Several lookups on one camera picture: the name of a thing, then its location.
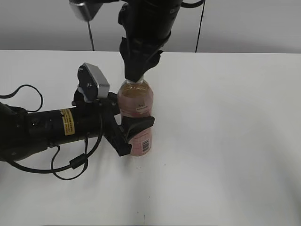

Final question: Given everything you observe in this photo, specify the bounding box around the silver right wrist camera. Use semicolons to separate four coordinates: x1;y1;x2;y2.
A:
69;0;103;22

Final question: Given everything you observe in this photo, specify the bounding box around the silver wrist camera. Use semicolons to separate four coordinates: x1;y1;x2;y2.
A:
77;63;110;103
69;0;103;22

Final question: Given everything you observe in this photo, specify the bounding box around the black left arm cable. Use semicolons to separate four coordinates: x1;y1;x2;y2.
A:
0;84;103;181

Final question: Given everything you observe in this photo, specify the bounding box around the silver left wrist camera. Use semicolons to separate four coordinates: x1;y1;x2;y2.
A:
77;63;110;103

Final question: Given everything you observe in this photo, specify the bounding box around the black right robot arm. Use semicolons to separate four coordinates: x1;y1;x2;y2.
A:
118;0;182;82

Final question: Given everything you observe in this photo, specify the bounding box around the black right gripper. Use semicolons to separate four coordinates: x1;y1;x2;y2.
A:
119;35;170;82

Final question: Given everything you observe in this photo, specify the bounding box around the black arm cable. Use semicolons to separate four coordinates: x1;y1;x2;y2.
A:
181;0;205;8
0;84;103;181

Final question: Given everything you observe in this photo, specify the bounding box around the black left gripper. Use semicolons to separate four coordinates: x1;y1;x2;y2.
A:
72;91;155;156

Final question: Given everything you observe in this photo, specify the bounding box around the pink-label oolong tea bottle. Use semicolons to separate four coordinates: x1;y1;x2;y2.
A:
118;79;153;156

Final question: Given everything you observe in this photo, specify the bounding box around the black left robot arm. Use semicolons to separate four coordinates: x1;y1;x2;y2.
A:
0;92;155;161

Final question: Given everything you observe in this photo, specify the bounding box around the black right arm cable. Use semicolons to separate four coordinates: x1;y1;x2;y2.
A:
181;0;205;8

